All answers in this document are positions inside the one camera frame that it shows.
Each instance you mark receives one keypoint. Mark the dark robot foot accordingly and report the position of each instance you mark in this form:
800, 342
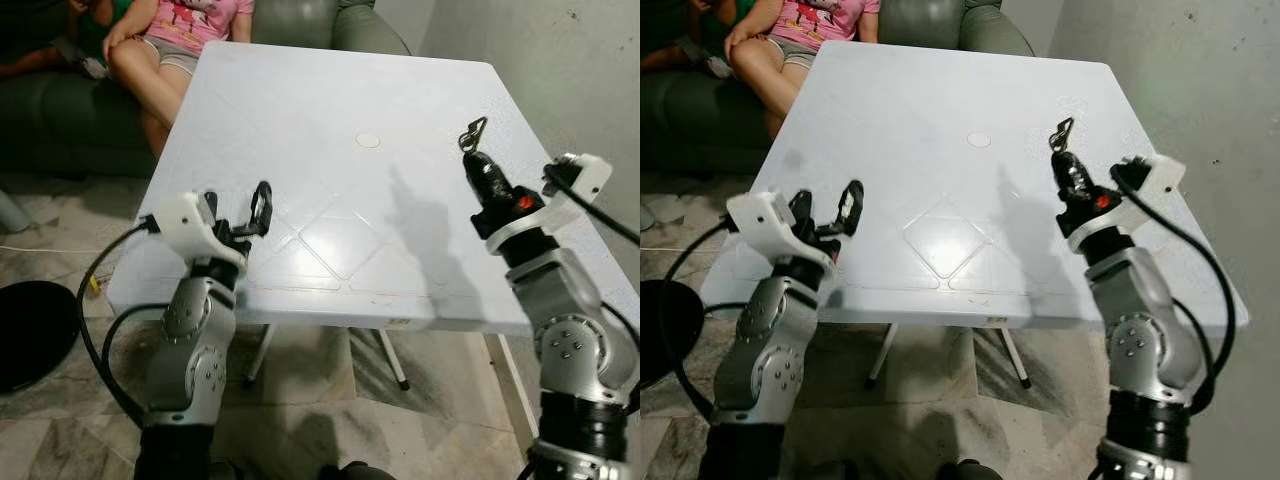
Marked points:
972, 472
355, 472

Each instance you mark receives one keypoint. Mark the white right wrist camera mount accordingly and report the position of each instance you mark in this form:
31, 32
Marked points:
1160, 175
585, 178

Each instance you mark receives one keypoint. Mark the person in pink shirt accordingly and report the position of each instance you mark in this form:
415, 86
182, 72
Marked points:
770, 70
150, 70

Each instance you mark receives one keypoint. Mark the white plastic square table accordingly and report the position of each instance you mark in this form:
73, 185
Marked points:
350, 210
960, 220

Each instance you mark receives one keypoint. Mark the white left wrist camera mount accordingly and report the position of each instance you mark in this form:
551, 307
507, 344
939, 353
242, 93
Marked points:
765, 220
185, 225

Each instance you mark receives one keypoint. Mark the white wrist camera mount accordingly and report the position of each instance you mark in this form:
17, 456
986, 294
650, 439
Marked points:
185, 225
585, 178
765, 220
1160, 175

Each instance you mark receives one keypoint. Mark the child in green shirt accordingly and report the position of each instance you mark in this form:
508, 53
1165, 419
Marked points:
60, 55
690, 50

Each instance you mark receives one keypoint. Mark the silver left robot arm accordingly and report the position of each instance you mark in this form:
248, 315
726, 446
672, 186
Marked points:
770, 350
195, 350

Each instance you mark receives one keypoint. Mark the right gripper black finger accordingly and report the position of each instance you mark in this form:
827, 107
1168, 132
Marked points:
474, 178
494, 172
1081, 170
1062, 176

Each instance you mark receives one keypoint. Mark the black round base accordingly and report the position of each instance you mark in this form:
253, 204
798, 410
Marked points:
30, 335
660, 335

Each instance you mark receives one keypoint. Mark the round white table cap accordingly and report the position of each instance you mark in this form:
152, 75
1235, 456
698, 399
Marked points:
368, 140
979, 140

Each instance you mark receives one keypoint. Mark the pale grey pipe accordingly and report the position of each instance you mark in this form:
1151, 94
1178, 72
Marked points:
10, 212

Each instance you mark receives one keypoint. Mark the green leather sofa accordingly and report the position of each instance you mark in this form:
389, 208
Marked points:
60, 120
690, 110

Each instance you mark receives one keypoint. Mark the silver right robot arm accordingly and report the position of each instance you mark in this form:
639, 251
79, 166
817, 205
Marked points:
575, 330
1145, 330

